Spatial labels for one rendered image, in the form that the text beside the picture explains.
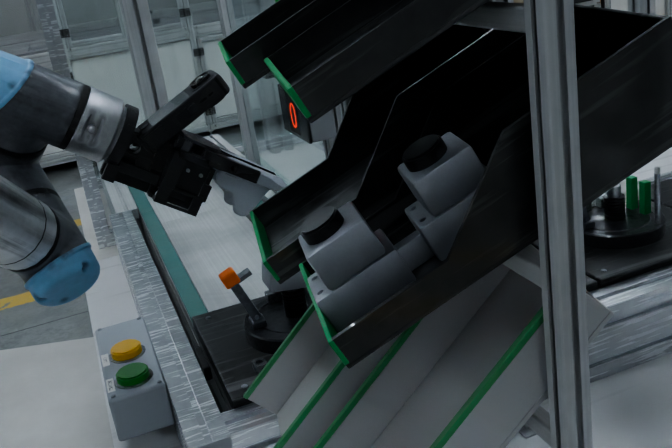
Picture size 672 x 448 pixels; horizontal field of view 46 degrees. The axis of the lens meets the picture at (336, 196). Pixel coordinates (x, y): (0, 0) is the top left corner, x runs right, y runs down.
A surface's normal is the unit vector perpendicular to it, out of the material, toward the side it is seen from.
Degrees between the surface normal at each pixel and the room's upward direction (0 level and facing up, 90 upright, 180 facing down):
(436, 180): 90
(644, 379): 0
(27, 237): 115
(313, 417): 90
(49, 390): 0
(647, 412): 0
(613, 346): 90
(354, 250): 90
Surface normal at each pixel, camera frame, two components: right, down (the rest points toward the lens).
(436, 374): -0.79, -0.53
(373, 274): 0.18, 0.29
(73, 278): 0.58, 0.73
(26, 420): -0.14, -0.94
